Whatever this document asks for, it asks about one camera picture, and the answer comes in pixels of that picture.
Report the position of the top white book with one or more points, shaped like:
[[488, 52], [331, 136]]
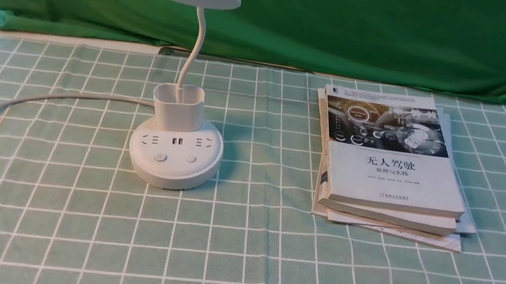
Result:
[[387, 175]]

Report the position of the bottom thin booklet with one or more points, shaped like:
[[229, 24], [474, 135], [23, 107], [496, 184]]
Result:
[[464, 226]]

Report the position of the green backdrop cloth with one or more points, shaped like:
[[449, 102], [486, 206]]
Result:
[[455, 47]]

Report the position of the green checkered tablecloth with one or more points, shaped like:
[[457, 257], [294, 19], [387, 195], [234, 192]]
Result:
[[72, 211]]

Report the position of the white desk lamp with base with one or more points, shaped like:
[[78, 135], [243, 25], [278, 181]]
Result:
[[178, 148]]

